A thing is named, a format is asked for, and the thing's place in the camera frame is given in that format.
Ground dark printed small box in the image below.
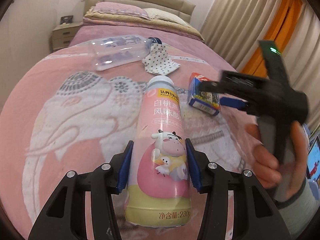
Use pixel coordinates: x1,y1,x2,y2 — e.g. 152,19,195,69
188,72,220,116

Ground white polka dot cloth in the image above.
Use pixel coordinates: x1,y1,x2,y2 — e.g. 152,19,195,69
142,43,180,76

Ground pink yogurt drink bottle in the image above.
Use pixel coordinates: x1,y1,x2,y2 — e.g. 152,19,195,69
124,76,192,228

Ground clear plastic bottle blue cap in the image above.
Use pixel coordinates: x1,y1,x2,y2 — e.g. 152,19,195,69
89,35,162,71

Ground grey sleeve forearm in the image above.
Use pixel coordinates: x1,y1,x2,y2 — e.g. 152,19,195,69
275,178,319,239

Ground person's right hand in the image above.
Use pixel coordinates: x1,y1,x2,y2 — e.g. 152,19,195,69
252,121,308,206

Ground purple bed cover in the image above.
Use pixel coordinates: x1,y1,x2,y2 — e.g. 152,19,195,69
70,20,234,70

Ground beige curtain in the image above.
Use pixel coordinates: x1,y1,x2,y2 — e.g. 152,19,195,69
201,0,319,130

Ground white dotted pillow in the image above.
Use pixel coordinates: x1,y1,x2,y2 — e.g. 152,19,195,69
144,8,190,27

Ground orange curtain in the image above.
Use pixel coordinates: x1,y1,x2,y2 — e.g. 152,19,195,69
241,0,303,77

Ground beige folded quilt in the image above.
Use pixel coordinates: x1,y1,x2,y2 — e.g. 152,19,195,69
83,8,204,42

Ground pink elephant blanket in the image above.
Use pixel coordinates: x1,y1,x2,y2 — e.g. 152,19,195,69
1,42,255,238

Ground purple pillow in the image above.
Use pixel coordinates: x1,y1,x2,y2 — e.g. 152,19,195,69
92,2,150,20

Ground beige nightstand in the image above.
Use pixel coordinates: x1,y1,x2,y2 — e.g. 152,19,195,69
52,22,82,51

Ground small photo frame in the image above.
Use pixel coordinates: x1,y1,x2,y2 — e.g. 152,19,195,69
60,15,73,25

